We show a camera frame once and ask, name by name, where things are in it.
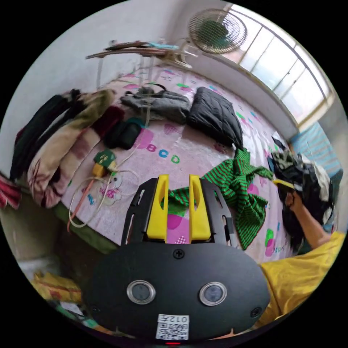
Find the bundle of clothes hangers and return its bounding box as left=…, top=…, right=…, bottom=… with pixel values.
left=85, top=40, right=181, bottom=61

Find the stack of folded blankets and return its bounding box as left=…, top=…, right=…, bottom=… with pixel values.
left=10, top=88, right=125, bottom=209

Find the blue striped cloth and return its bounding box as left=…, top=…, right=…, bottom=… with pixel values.
left=290, top=122, right=343, bottom=177

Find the black quilted folded jacket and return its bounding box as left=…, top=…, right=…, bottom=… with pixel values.
left=186, top=86, right=244, bottom=149

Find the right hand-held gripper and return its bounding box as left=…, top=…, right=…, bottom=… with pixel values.
left=273, top=179, right=297, bottom=208

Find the green and yellow box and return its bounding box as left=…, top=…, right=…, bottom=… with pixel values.
left=92, top=149, right=118, bottom=178

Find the person's right forearm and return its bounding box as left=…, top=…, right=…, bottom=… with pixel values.
left=293, top=208, right=334, bottom=249

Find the orange cable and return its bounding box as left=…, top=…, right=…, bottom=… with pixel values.
left=66, top=177, right=96, bottom=232

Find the person's body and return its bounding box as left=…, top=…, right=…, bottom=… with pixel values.
left=255, top=231, right=346, bottom=328

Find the black pouch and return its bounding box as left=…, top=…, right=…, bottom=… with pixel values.
left=104, top=121, right=142, bottom=150

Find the bed with pink printed sheet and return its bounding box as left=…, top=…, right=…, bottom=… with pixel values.
left=54, top=65, right=299, bottom=259

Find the red striped cloth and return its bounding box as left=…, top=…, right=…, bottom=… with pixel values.
left=0, top=174, right=22, bottom=209

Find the person's right hand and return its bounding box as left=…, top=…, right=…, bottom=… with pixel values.
left=285, top=192, right=305, bottom=217

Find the yellow bag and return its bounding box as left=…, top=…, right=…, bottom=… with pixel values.
left=30, top=272, right=83, bottom=305

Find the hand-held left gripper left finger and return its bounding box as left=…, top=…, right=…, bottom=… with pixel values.
left=146, top=174, right=170, bottom=243

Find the grey folded garment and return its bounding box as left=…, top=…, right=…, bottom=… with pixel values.
left=120, top=83, right=191, bottom=125

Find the pile of clothes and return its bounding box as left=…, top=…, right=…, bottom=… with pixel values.
left=267, top=136, right=338, bottom=254

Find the green striped long sleeve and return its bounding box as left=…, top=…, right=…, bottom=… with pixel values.
left=160, top=148, right=274, bottom=250

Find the window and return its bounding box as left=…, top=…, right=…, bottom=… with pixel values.
left=225, top=4, right=337, bottom=123

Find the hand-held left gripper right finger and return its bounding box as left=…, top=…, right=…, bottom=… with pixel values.
left=189, top=174, right=211, bottom=243

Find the white cable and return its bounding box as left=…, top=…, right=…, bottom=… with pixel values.
left=69, top=107, right=153, bottom=228

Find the standing fan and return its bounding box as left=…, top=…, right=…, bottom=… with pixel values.
left=174, top=8, right=248, bottom=69

